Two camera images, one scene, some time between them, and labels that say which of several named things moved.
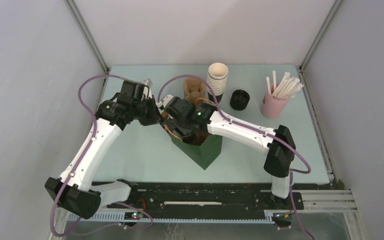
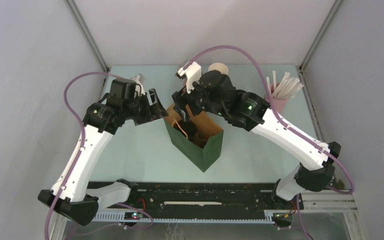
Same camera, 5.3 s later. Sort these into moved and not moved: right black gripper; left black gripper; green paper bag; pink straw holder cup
Moved: right black gripper
Not moved: green paper bag; pink straw holder cup; left black gripper
